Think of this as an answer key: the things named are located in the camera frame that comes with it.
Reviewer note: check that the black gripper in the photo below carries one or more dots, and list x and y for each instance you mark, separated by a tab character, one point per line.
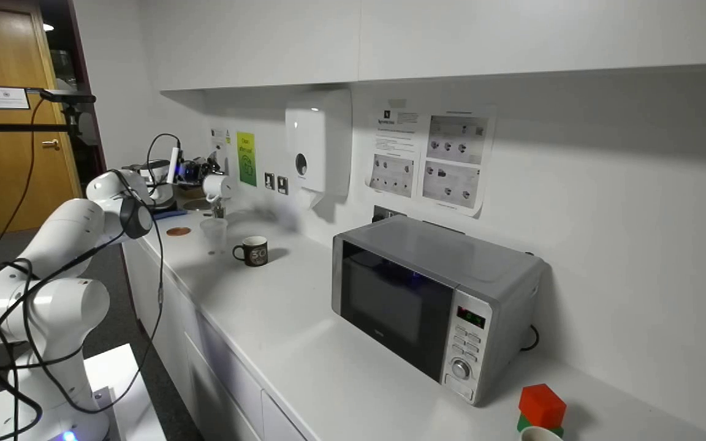
188	175

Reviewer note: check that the white robot base table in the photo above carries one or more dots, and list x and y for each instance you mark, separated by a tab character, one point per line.
133	392

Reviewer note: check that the clear plastic cup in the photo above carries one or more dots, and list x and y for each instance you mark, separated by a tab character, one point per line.
214	235

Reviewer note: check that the dark mug with white inside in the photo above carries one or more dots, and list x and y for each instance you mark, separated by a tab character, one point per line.
257	251

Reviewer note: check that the brown disc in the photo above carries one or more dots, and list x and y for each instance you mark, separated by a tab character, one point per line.
178	230

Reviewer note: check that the white paper towel dispenser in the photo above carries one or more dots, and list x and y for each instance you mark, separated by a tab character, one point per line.
312	148

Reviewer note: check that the white lower counter cabinets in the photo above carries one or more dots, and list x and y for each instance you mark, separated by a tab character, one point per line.
165	327

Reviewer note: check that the photo instruction sheet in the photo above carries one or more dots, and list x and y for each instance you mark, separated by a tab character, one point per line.
453	182
394	175

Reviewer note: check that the white text notice sheet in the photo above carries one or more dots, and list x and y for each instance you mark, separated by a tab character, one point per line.
395	130

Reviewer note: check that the wooden door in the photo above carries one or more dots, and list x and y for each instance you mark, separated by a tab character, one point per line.
2	180

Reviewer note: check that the small door sign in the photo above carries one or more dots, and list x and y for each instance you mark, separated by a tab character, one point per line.
6	95

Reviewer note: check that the silver microwave oven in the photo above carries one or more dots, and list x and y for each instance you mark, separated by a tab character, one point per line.
453	269

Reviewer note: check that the green block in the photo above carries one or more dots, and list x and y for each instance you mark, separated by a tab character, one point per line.
523	421

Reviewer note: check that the red block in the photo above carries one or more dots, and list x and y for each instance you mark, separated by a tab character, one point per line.
544	403

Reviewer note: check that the green and yellow wall sign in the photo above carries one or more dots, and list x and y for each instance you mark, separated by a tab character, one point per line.
247	159

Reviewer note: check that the steel wall socket plate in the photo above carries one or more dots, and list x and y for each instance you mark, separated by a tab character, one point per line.
269	180
283	185

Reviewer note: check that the black camera on mount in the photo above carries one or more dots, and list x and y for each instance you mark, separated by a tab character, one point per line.
72	95

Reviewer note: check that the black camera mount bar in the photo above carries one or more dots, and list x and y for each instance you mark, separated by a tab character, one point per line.
19	126

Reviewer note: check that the wall power sockets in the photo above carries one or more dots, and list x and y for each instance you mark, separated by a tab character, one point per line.
458	138

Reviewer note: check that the white upper wall cabinets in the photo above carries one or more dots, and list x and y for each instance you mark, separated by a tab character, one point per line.
453	36

